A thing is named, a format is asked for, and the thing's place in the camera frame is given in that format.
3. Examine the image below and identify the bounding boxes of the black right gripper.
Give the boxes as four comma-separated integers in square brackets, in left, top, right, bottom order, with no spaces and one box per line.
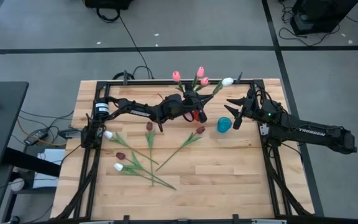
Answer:
[224,89,260,130]

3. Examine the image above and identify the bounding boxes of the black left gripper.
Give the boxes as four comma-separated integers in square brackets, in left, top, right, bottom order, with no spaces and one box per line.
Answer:
[178,90,214,124]

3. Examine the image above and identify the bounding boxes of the pink artificial tulip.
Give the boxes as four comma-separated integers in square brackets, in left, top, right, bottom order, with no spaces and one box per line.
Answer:
[192,66,205,91]
[172,70,188,93]
[194,77,210,93]

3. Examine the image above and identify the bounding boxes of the blue glass vase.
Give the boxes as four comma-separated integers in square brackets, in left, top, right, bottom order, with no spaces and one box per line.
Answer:
[216,116,232,134]

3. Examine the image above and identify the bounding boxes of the white artificial tulip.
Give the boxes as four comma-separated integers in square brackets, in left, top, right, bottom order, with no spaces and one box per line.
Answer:
[211,77,234,97]
[113,162,177,190]
[103,129,160,166]

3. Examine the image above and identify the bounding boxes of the dark red artificial tulip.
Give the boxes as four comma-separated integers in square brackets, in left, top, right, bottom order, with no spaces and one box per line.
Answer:
[155,126,206,172]
[145,121,157,187]
[115,151,177,190]

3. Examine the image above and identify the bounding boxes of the black equipment box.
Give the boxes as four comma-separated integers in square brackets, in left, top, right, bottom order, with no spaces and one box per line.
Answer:
[290,0,358,35]

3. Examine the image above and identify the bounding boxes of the black equipment case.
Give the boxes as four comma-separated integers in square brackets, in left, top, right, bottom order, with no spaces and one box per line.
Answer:
[83,0,134,10]

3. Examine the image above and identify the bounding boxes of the black power adapter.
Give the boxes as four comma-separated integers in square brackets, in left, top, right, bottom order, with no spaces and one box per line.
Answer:
[23,128,49,146]
[57,128,82,140]

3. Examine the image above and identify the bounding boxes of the white cardboard box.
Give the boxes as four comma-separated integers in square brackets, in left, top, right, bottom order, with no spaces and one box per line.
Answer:
[32,148,67,190]

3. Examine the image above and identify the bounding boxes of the black desk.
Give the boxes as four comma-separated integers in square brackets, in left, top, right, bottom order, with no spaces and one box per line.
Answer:
[0,81,62,178]

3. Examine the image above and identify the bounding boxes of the white round object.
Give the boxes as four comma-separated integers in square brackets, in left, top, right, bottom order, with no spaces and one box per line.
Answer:
[9,177,26,192]

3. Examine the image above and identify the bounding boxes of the black aluminium table frame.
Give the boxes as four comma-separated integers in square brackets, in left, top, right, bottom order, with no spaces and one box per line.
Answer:
[50,79,315,224]

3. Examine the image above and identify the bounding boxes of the tangled black cables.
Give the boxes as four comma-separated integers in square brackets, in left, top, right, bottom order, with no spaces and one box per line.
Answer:
[278,0,341,47]

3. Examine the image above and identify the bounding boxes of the long black floor cable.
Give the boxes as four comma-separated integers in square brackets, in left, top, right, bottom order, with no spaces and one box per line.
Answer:
[118,15,155,80]

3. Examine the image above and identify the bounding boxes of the coiled black cable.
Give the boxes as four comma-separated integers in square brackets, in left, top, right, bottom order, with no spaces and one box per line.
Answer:
[95,6,121,24]

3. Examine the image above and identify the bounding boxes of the yellow floor cable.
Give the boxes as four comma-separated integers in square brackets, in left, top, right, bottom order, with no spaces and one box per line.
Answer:
[16,118,68,147]

